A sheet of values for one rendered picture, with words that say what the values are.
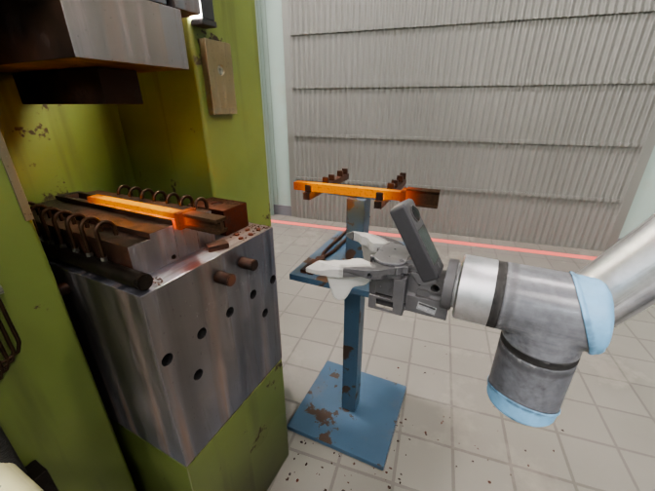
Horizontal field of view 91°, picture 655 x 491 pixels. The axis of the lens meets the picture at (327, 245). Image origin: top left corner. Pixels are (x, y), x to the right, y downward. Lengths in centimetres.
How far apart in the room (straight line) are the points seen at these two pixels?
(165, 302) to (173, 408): 23
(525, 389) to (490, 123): 292
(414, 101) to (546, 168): 128
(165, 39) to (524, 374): 76
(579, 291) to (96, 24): 73
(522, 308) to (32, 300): 78
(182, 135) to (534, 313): 90
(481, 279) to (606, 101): 310
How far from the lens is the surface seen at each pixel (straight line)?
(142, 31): 70
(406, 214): 45
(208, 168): 97
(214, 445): 98
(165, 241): 71
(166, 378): 74
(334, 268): 45
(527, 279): 46
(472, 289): 44
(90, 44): 64
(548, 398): 53
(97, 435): 99
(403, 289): 47
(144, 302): 64
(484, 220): 347
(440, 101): 328
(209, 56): 96
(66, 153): 114
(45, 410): 89
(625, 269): 57
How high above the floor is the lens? 121
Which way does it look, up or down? 24 degrees down
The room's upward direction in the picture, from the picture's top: straight up
